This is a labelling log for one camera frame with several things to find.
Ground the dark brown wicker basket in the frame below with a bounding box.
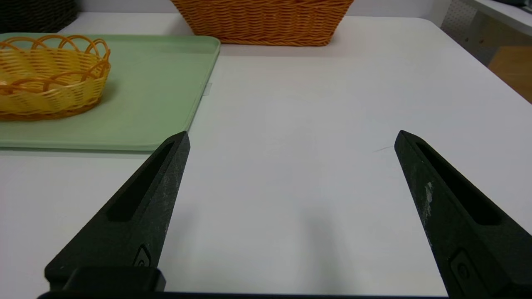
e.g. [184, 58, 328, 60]
[0, 0, 79, 34]

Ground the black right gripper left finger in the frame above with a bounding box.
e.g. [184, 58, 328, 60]
[44, 131, 191, 290]

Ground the white side table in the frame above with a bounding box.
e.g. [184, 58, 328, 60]
[457, 0, 532, 37]

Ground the white perforated panel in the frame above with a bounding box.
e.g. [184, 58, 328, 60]
[440, 0, 499, 67]

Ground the brown wood panel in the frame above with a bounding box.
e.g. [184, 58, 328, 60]
[487, 46, 532, 103]

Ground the small yellow wicker basket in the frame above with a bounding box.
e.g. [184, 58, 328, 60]
[0, 34, 111, 121]

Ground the light green plastic tray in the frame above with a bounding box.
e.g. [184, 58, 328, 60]
[0, 33, 221, 152]

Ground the large orange wicker basket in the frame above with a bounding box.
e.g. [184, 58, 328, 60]
[170, 0, 355, 47]

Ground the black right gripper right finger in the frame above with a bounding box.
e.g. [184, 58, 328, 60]
[394, 130, 532, 299]

